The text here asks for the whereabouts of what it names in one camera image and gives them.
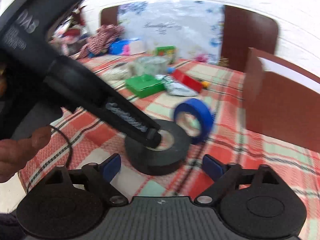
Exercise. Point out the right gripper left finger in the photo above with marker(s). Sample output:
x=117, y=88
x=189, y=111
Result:
x=99, y=177

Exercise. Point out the blue tissue pack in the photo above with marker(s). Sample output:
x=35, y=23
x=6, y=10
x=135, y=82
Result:
x=127, y=47

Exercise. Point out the brown cardboard storage box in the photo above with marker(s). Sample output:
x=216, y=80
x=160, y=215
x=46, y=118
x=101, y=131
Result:
x=281, y=100

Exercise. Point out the green cardboard box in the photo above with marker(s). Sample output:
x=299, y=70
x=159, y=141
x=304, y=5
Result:
x=144, y=85

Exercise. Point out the red white checkered cloth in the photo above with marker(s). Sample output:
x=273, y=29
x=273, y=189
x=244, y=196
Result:
x=101, y=41

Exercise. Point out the blue tape roll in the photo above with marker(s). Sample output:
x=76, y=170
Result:
x=194, y=116

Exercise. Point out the green illustrated small box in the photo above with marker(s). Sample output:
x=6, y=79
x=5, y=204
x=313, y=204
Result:
x=169, y=52

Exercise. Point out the clear patterned tape roll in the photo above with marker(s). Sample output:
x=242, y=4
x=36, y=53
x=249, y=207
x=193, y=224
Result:
x=148, y=65

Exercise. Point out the dark brown headboard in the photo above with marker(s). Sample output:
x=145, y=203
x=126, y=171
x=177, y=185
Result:
x=243, y=29

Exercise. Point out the plaid bed blanket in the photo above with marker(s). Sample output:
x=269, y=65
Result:
x=84, y=139

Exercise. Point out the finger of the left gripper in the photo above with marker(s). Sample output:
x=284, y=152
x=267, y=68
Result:
x=151, y=138

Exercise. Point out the white bead packet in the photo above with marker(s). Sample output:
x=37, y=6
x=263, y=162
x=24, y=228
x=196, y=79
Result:
x=117, y=73

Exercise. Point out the black tape roll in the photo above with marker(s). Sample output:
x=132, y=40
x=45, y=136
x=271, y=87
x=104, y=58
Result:
x=167, y=157

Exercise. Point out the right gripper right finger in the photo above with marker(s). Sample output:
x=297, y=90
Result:
x=224, y=177

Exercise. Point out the person's left hand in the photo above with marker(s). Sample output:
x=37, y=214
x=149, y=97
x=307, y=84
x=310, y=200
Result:
x=15, y=154

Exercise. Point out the red small box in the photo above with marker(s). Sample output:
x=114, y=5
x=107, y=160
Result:
x=187, y=80

